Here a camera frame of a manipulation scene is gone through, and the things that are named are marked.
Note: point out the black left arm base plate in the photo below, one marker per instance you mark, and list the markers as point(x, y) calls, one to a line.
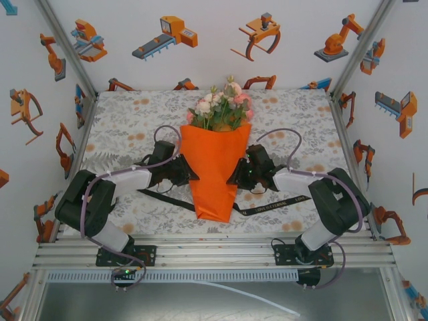
point(148, 255)

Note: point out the black controller box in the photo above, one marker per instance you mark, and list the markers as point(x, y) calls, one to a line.
point(309, 277)
point(125, 272)

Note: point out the cream fake flower stem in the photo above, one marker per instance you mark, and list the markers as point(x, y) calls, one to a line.
point(203, 107)

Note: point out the white plastic tube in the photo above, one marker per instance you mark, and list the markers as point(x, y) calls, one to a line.
point(269, 302)

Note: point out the aluminium rail frame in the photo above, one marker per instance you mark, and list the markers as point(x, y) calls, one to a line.
point(214, 257)

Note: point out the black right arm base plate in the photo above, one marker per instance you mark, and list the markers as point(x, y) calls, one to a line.
point(282, 255)

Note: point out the black printed ribbon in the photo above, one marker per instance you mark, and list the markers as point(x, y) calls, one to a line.
point(271, 207)

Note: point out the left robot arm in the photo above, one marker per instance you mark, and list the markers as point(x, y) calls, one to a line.
point(130, 177)

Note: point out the aluminium frame post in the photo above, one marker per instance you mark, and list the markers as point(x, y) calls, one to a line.
point(361, 50)
point(69, 50)

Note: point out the brushed metal panel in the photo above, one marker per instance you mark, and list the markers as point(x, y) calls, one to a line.
point(133, 304)

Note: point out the aluminium side rail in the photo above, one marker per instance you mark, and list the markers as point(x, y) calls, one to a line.
point(337, 117)
point(87, 112)

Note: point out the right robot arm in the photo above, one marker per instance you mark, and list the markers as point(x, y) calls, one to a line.
point(291, 179)

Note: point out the floral patterned table mat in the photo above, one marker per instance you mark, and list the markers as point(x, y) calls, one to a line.
point(160, 220)

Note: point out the orange wrapping paper sheet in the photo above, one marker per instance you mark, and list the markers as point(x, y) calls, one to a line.
point(214, 167)

